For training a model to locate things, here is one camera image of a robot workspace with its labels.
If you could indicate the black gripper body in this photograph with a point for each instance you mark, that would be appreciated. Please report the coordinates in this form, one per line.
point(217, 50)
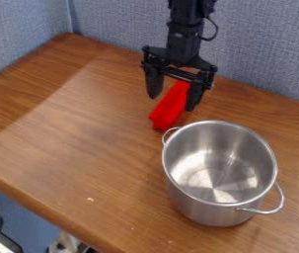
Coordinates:
point(178, 60)

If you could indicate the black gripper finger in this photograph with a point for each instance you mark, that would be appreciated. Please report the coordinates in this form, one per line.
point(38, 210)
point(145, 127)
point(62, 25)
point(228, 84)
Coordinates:
point(194, 95)
point(154, 80)

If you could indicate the red plastic block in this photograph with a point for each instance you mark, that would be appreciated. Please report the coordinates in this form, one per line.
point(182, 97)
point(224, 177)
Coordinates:
point(169, 109)

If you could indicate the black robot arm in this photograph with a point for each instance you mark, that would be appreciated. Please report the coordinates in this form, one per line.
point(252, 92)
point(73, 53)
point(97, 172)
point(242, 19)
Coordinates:
point(192, 11)

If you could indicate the stainless steel pot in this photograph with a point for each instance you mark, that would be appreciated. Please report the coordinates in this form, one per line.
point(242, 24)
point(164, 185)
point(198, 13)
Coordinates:
point(221, 170)

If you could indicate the pale object under table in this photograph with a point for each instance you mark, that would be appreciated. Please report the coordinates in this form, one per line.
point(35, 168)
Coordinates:
point(69, 244)

